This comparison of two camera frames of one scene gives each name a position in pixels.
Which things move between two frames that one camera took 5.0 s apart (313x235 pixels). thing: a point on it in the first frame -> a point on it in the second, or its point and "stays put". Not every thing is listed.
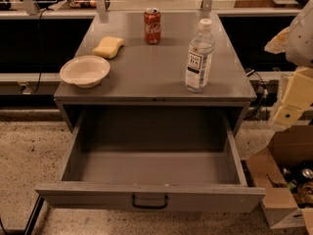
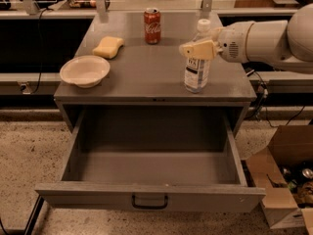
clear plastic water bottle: [201, 60] stays put
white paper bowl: [85, 71] stays put
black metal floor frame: [31, 221] stays put
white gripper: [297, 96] -> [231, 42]
